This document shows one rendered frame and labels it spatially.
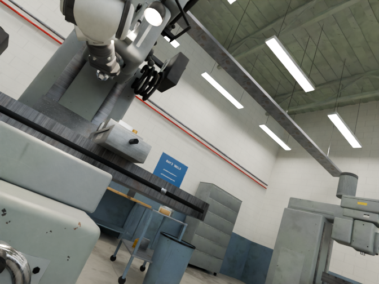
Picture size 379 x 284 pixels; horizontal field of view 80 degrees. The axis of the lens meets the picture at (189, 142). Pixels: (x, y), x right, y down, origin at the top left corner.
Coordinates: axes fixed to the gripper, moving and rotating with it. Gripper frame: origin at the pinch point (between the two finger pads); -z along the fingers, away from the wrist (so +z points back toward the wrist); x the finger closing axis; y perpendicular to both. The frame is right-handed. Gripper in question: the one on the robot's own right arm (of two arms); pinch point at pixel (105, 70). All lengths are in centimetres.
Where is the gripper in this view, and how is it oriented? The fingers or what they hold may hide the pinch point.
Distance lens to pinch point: 102.1
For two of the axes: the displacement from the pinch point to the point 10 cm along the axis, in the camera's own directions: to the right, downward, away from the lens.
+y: -3.8, 8.6, -3.4
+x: -8.9, -4.4, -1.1
